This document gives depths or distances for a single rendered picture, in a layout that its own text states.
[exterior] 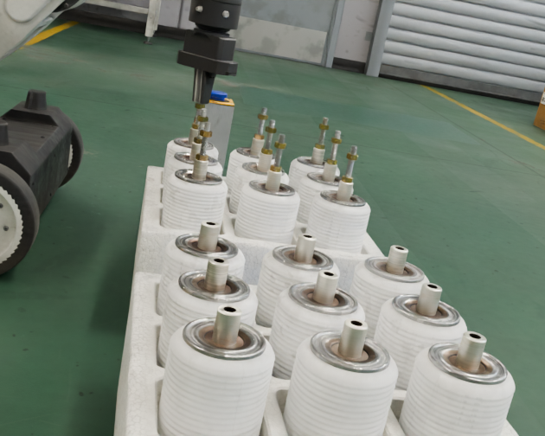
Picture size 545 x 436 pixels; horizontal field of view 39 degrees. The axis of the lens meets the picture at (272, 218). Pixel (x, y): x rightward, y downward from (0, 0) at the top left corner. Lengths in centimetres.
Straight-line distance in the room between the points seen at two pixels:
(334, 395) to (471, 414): 13
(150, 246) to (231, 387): 53
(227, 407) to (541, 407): 76
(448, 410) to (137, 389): 29
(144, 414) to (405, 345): 29
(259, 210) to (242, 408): 55
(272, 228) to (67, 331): 35
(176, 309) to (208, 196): 42
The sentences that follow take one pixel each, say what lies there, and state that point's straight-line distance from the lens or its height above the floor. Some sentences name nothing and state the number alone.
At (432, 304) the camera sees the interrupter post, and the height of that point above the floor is 26.
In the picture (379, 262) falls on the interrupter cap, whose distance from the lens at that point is 98.
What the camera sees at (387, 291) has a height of 24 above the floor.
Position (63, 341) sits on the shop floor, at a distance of 120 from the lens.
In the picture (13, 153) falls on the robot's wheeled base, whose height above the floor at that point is 21.
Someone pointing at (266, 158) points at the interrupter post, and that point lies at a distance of 132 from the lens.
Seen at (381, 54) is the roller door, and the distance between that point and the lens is 639.
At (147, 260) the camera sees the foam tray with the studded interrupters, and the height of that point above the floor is 13.
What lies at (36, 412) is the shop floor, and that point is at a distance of 104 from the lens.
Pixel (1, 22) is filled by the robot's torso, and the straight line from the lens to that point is 148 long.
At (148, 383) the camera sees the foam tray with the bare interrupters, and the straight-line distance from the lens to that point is 76.
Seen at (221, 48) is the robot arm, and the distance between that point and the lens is 137.
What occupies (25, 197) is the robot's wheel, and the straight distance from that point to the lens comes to 132.
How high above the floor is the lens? 56
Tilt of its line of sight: 17 degrees down
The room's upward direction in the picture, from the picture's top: 11 degrees clockwise
